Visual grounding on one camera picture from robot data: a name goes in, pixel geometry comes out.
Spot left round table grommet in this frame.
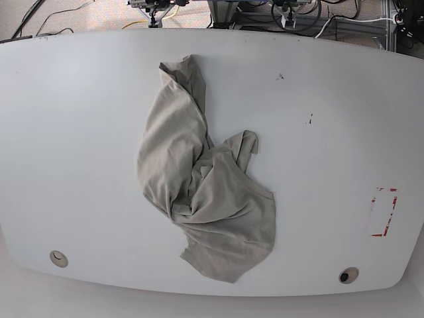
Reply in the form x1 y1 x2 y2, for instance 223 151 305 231
49 250 68 268

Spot right round table grommet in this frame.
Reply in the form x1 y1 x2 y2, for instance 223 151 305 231
339 267 359 284

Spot white cable on floor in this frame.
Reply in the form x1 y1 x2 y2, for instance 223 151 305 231
314 15 395 39

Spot red tape rectangle marking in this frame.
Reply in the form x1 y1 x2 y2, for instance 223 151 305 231
367 187 399 237

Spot yellow cable on floor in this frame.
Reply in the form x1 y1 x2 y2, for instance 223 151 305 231
121 5 180 30

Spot beige grey t-shirt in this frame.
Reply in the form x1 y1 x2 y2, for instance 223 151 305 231
137 56 276 284

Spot aluminium frame rail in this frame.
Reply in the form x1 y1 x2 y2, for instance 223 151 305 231
207 1 398 52

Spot round table grommet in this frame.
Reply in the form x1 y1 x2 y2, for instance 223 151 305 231
49 250 68 268
339 267 359 284

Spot black coiled cables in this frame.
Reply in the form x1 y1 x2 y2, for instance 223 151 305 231
270 0 360 33

